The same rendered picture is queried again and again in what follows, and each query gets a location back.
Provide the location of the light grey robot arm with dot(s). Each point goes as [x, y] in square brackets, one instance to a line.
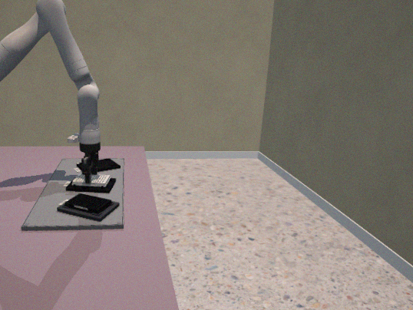
[50, 17]

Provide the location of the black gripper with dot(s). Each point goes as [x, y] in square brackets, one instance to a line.
[92, 157]

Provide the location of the black well plate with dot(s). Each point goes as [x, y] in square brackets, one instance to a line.
[87, 203]

